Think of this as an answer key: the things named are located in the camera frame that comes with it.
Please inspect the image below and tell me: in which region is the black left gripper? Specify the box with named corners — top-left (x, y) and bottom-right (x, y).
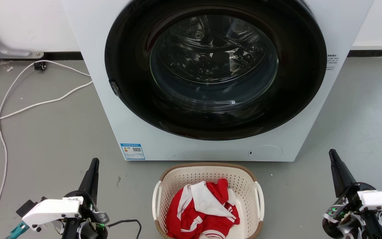
top-left (62, 158), bottom-right (110, 239)

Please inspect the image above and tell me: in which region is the long white power cable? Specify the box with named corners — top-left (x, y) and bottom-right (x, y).
top-left (0, 60), bottom-right (92, 239)

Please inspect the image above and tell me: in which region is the thin black left gripper cable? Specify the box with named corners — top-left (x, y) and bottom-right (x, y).
top-left (107, 219), bottom-right (142, 239)

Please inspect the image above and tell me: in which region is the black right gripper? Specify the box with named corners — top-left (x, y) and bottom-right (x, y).
top-left (322, 149), bottom-right (382, 239)

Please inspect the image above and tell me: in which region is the black round washer door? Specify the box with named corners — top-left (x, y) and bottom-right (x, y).
top-left (104, 0), bottom-right (328, 141)

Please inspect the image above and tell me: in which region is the small printed text sticker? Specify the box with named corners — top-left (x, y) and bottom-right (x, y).
top-left (326, 54), bottom-right (338, 71)

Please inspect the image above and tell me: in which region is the white front-load washing machine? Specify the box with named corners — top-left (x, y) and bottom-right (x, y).
top-left (61, 0), bottom-right (375, 162)

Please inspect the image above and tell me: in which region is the blue energy label sticker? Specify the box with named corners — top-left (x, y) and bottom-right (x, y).
top-left (120, 143), bottom-right (146, 160)

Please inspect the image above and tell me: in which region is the cream perforated laundry basket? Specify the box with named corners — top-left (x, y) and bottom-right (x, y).
top-left (152, 162), bottom-right (265, 239)

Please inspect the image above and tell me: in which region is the round white filter cover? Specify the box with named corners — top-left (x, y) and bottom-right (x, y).
top-left (248, 145), bottom-right (283, 162)

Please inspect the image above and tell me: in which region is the white hose cable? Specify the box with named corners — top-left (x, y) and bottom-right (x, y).
top-left (0, 80), bottom-right (93, 127)

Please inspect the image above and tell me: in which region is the red and white garment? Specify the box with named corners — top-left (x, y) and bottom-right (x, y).
top-left (166, 179), bottom-right (240, 239)

